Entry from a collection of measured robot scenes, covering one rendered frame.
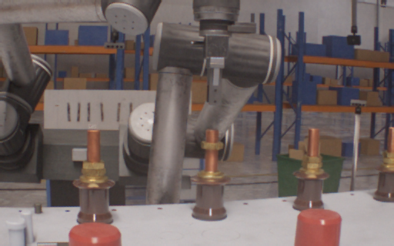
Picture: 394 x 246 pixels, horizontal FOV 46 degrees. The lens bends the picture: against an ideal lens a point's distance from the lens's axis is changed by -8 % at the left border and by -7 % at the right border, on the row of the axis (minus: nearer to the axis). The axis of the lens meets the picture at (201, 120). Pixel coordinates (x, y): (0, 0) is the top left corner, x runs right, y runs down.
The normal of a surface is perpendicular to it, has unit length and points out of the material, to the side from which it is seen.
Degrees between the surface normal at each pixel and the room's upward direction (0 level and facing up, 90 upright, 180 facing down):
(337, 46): 90
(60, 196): 90
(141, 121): 60
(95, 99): 90
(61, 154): 90
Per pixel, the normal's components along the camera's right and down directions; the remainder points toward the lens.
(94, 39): 0.28, 0.11
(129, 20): -0.31, 0.84
